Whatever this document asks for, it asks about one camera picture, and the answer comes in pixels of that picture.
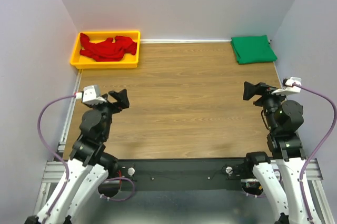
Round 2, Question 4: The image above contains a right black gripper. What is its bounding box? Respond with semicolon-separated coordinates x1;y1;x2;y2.
243;80;292;131

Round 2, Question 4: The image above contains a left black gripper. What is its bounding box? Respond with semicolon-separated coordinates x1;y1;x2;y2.
88;88;130;140

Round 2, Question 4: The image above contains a red t shirt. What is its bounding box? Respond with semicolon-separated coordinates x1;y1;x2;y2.
80;33;137;62

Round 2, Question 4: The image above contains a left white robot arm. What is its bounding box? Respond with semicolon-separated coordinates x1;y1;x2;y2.
25;85;130;223

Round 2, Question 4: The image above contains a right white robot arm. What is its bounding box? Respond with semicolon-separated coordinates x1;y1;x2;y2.
242;77;322;223

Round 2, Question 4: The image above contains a folded green t shirt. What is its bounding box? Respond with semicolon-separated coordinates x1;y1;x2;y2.
231;35;277;65

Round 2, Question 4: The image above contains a yellow plastic tray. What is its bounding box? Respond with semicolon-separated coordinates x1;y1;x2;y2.
70;30;141;69

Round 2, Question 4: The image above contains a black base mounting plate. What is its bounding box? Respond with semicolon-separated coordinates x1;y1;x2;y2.
97;158;269;198

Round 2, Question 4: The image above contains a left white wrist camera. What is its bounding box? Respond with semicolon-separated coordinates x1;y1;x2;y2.
75;85;107;105

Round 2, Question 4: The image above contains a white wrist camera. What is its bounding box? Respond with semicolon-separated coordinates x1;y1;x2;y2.
75;85;107;105
272;77;302;96

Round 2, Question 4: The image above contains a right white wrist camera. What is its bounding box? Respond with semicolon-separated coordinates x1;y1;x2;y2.
272;77;302;96

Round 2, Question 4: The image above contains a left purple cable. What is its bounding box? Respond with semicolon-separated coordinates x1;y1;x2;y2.
37;94;136;224

